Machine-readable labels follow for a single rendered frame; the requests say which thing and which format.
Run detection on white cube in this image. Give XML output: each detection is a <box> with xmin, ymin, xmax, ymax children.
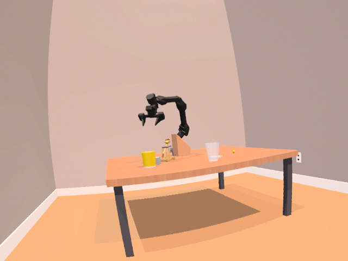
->
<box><xmin>155</xmin><ymin>157</ymin><xmax>161</xmax><ymax>165</ymax></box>

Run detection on yellow mug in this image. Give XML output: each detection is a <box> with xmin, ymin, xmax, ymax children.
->
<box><xmin>141</xmin><ymin>151</ymin><xmax>156</xmax><ymax>168</ymax></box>

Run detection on clear plastic cup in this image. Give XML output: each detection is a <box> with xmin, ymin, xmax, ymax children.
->
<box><xmin>205</xmin><ymin>142</ymin><xmax>219</xmax><ymax>162</ymax></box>

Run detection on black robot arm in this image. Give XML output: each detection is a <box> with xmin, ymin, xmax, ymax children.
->
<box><xmin>146</xmin><ymin>93</ymin><xmax>189</xmax><ymax>138</ymax></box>

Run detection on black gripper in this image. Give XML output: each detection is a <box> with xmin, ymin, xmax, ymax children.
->
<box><xmin>138</xmin><ymin>108</ymin><xmax>165</xmax><ymax>126</ymax></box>

